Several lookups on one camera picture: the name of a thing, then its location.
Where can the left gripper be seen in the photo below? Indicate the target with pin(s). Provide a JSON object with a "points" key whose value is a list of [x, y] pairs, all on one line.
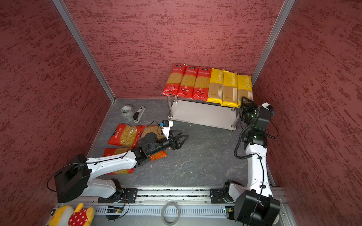
{"points": [[176, 144]]}

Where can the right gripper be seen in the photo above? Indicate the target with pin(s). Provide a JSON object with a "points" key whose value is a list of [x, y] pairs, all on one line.
{"points": [[250, 105]]}

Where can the yellow spaghetti bag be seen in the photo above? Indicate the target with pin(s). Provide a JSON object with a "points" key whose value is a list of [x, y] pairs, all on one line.
{"points": [[244, 86], [230, 90]]}

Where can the orange macaroni bag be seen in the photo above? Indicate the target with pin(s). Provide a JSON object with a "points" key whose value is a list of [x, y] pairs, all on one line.
{"points": [[158, 131]]}

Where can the yellow spaghetti bag crosswise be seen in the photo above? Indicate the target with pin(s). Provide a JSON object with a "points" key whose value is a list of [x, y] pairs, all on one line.
{"points": [[215, 86]]}

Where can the red spaghetti bag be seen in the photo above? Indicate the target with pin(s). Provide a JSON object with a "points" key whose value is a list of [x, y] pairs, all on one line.
{"points": [[174, 80], [188, 82], [201, 86]]}

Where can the red fusilli bag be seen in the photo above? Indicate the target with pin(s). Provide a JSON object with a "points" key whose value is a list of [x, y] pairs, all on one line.
{"points": [[115, 151], [126, 135]]}

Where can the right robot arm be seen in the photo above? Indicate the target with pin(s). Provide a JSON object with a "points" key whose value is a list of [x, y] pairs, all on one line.
{"points": [[254, 205]]}

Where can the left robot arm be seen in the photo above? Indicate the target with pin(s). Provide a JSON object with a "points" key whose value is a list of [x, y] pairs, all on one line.
{"points": [[81, 176]]}

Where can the white two-tier shelf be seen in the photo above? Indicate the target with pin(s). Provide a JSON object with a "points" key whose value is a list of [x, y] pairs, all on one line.
{"points": [[212, 115]]}

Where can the black white stapler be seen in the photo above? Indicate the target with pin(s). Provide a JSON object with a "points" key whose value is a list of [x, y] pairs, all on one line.
{"points": [[137, 116]]}

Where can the clear packing tape roll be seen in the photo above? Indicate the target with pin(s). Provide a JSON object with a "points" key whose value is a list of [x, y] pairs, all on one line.
{"points": [[127, 111]]}

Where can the yellow plush toy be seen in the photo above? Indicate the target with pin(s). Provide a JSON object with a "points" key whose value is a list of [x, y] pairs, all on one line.
{"points": [[68, 216]]}

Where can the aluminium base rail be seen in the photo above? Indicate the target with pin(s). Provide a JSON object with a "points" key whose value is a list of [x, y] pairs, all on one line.
{"points": [[201, 202]]}

